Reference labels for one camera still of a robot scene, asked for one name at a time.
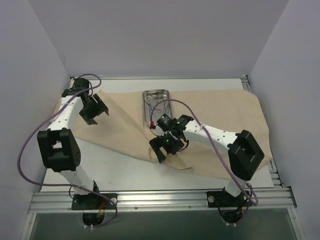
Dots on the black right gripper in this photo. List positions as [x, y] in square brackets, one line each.
[163, 146]

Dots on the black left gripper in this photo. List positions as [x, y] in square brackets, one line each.
[94, 110]

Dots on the beige cloth wrap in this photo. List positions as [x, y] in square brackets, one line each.
[124, 129]

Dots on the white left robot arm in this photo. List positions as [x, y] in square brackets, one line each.
[58, 147]

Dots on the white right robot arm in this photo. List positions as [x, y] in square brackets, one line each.
[244, 153]

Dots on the steel surgical forceps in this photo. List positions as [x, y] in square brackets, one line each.
[150, 102]

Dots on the stainless steel instrument tray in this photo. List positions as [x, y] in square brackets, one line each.
[156, 91]

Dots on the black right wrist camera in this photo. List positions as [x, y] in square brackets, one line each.
[165, 123]

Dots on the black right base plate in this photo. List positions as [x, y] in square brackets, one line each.
[222, 199]

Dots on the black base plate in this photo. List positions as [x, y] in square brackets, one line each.
[93, 202]
[222, 199]

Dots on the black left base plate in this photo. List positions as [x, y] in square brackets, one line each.
[93, 202]

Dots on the aluminium front rail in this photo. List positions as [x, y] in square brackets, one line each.
[157, 201]

